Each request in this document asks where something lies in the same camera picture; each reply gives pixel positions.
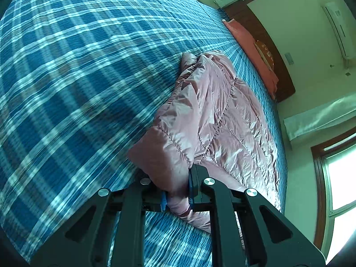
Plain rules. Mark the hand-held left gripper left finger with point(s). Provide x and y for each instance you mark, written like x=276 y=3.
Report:
x=164 y=200

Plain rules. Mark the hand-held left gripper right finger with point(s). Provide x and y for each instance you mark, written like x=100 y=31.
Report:
x=190 y=189

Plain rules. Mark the pink puffer jacket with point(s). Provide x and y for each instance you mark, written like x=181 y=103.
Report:
x=222 y=116

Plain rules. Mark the wooden headboard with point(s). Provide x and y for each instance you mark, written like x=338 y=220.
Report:
x=283 y=80

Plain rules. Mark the wooden framed window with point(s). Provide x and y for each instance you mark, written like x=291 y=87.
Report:
x=340 y=189

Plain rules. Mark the brown patterned cushion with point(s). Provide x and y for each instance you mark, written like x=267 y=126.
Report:
x=265 y=54

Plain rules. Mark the orange pillow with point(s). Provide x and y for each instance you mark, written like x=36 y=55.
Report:
x=244 y=41

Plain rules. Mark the bed with blue plaid sheet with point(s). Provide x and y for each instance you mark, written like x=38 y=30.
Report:
x=83 y=61

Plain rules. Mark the white air conditioner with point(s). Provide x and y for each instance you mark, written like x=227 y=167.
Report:
x=340 y=27

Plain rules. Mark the wall socket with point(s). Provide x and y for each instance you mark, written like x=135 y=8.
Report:
x=289 y=58

